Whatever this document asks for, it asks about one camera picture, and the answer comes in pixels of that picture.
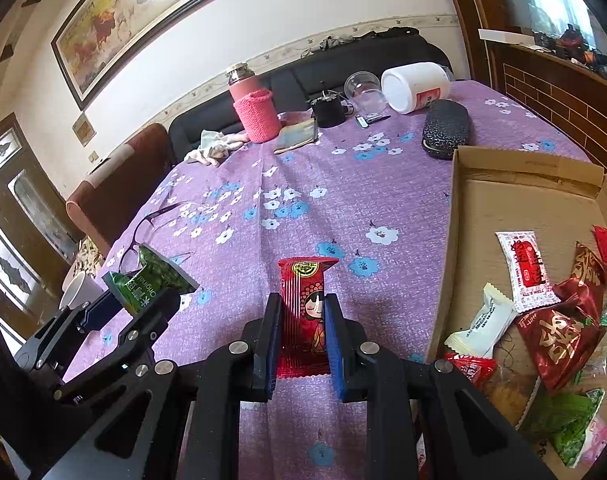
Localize wooden glass panel door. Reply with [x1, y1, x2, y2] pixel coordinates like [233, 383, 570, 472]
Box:
[0, 112, 84, 356]

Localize grey cloth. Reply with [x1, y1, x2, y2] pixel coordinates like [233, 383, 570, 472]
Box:
[301, 35, 357, 56]

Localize black cloth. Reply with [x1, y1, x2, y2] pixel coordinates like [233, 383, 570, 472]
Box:
[371, 26, 421, 40]

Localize clear biscuit packet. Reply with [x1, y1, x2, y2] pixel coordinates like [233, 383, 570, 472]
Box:
[483, 365, 541, 428]

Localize clear plastic cup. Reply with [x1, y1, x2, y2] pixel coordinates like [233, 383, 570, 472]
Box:
[343, 71, 384, 116]

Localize pink snack packet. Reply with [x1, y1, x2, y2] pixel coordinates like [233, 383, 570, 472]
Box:
[581, 417, 607, 456]

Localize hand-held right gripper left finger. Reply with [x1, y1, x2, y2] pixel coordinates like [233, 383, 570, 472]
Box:
[44, 292, 284, 480]

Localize white mug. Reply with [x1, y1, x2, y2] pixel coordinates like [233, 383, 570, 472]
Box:
[58, 272, 107, 311]

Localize cream white snack packet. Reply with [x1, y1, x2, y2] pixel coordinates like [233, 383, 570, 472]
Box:
[444, 283, 518, 358]

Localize white red label snack packet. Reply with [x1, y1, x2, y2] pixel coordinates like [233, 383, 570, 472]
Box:
[496, 231, 561, 313]

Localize small black cup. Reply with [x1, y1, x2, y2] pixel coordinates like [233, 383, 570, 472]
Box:
[308, 92, 354, 129]

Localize purple frame eyeglasses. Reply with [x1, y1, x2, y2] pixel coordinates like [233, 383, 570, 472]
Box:
[118, 200, 209, 273]

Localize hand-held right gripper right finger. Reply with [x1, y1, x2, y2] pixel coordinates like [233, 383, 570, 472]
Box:
[323, 294, 557, 480]

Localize green pea snack packet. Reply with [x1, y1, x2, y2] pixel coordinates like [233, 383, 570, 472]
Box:
[102, 243, 200, 317]

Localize cardboard box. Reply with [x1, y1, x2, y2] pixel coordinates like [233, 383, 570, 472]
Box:
[418, 145, 607, 480]

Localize red snack packet with figure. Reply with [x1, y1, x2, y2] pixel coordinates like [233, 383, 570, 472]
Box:
[276, 256, 340, 380]

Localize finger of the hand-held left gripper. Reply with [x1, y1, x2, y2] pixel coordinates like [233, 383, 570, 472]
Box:
[46, 287, 134, 347]
[54, 287, 183, 406]

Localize crumpled white cloth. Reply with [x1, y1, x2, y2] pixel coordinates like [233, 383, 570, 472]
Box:
[184, 129, 252, 167]

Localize black sofa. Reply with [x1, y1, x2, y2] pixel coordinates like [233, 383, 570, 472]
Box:
[168, 27, 457, 163]

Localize pink thermos with knit sleeve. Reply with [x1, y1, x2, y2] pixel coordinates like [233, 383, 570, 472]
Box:
[226, 62, 282, 143]

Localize clutter of tools and cables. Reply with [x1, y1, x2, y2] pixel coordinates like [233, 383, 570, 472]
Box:
[533, 22, 607, 86]

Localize purple floral tablecloth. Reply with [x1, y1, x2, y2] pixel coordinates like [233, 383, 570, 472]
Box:
[61, 79, 601, 480]

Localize white plastic jar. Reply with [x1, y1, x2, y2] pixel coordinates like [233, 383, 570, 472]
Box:
[381, 61, 453, 115]

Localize green foil snack packet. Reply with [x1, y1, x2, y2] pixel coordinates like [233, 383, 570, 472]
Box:
[521, 387, 607, 468]

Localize white snack packet red print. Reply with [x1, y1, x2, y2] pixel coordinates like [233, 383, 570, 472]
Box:
[414, 432, 437, 480]

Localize black patterned glasses case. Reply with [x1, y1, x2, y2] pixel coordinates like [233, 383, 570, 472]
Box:
[422, 99, 471, 161]

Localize brown armchair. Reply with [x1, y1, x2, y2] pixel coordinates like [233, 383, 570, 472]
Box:
[66, 122, 177, 258]

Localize small framed certificate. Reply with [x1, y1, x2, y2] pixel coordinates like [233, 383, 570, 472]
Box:
[72, 114, 97, 148]

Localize flat white box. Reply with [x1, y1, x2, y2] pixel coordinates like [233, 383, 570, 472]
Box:
[478, 27, 537, 46]

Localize wooden brick pattern counter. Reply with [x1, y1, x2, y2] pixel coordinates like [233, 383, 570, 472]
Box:
[436, 0, 607, 181]

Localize floral patterned cloth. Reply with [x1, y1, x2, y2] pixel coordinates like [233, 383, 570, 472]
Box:
[76, 237, 107, 276]

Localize framed horse painting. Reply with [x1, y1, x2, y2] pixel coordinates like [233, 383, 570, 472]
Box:
[51, 0, 259, 111]

